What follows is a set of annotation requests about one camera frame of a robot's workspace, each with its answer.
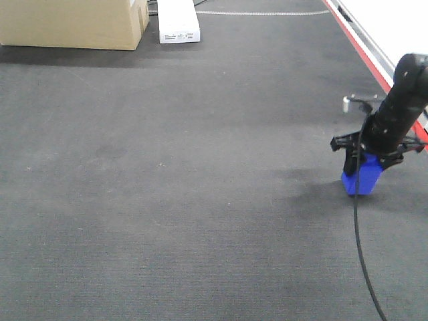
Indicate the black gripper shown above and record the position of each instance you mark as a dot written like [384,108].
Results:
[388,141]

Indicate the blue plastic bottle-shaped block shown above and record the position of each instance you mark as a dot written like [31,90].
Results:
[369,173]

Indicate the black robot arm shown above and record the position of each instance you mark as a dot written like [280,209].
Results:
[407,98]

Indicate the white conveyor side panel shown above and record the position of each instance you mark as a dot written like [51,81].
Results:
[382,32]

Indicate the white long carton box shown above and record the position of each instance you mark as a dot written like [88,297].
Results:
[178,22]

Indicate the brown cardboard box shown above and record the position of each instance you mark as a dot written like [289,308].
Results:
[113,25]

